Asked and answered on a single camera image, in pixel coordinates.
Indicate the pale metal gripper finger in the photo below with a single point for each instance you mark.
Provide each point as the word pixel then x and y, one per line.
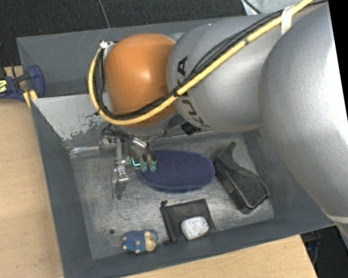
pixel 115 187
pixel 123 173

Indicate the dark blue oval cloth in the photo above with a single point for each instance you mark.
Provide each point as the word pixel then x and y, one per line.
pixel 179 170

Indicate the grey metal bin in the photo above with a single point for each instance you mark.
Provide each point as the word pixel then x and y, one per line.
pixel 65 199

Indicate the blue and beige toy animal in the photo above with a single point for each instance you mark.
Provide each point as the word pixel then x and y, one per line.
pixel 138 241

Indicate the white speckled block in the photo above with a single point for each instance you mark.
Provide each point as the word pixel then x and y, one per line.
pixel 195 228

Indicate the pale wood flat board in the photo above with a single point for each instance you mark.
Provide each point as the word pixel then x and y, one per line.
pixel 15 194

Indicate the black square frame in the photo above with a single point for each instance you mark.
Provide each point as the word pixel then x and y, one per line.
pixel 186 210

